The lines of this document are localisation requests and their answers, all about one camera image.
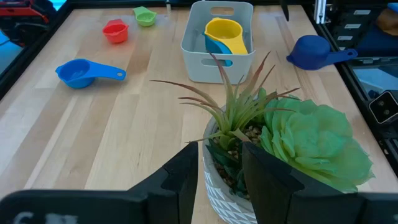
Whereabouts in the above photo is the artificial succulent in patterned pot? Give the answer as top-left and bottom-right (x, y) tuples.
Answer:
(150, 51), (376, 224)

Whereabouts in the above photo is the teal measuring cup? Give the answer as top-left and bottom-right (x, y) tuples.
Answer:
(203, 32), (233, 67)

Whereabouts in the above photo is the yellow measuring cup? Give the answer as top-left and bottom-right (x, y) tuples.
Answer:
(204, 17), (249, 55)

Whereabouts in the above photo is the pale grey plastic basket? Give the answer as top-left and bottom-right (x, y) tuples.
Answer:
(180, 0), (256, 84)

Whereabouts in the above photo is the red measuring cup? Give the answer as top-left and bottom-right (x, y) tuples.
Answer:
(102, 19), (130, 44)

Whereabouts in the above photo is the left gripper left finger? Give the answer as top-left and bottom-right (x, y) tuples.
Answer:
(0, 141), (200, 224)

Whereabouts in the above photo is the black rack with white labels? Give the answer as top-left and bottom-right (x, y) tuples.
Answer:
(329, 0), (398, 63)

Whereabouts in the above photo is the purple measuring cup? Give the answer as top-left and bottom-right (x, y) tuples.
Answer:
(286, 34), (359, 71)

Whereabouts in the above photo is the green measuring cup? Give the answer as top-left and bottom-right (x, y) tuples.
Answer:
(133, 6), (157, 27)

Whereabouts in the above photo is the blue measuring cup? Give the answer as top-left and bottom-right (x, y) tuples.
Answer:
(55, 58), (127, 90)

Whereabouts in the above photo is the red and black toolbox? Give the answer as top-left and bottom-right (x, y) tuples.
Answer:
(0, 0), (50, 47)

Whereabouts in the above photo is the black table-level camera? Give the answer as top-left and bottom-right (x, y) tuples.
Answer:
(369, 90), (398, 124)

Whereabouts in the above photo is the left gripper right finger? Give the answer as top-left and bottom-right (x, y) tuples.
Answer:
(241, 142), (398, 224)

